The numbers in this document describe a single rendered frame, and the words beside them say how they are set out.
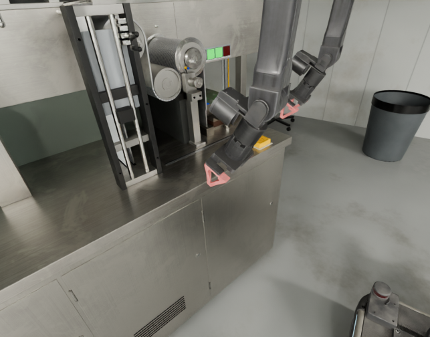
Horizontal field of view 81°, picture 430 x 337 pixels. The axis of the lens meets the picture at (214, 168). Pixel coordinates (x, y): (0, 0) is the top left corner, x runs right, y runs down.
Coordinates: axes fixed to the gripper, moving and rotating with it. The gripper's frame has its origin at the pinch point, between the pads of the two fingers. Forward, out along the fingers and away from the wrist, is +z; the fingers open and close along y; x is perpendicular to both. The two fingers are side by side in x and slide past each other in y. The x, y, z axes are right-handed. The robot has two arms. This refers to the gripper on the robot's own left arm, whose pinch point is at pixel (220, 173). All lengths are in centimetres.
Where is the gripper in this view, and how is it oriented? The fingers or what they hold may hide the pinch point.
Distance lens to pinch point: 67.9
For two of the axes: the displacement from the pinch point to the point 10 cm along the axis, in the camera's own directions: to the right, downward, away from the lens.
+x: 7.5, 6.5, -1.5
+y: -5.5, 4.8, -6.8
